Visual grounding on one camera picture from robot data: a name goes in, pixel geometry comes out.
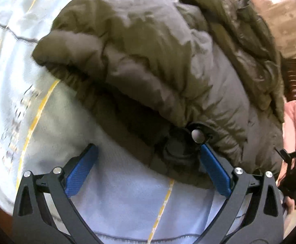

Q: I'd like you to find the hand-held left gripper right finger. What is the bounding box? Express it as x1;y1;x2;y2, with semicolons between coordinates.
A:
194;142;285;244

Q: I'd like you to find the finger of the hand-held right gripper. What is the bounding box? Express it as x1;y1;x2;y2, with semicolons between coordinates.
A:
275;148;295;162

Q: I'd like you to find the brown hooded puffer jacket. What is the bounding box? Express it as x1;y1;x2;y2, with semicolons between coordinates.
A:
32;0;286;192

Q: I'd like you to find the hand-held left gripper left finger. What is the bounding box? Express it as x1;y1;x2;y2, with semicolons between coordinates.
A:
12;143;105;244

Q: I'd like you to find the cartoon cat printed bed sheet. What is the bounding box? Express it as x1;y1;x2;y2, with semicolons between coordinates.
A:
0;0;240;244

